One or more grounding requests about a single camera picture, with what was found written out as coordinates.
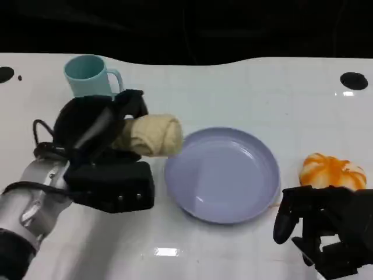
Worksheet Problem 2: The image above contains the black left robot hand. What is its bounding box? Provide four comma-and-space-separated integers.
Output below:
53, 89, 150, 182

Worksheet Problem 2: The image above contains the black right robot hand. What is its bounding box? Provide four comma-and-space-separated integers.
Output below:
273, 184, 373, 280

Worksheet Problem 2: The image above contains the orange and white toy bread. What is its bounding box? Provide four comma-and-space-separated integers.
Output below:
299, 152, 367, 192

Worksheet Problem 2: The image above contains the pale green mug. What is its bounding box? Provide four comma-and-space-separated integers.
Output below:
64, 54, 124, 102

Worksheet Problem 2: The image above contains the lilac plate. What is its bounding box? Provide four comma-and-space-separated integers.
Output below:
164, 127, 280, 225

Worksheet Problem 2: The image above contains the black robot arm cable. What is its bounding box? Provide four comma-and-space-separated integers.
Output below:
1, 180, 72, 197
32, 118, 69, 160

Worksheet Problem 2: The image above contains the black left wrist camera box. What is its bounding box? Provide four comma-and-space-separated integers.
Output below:
64, 161, 156, 215

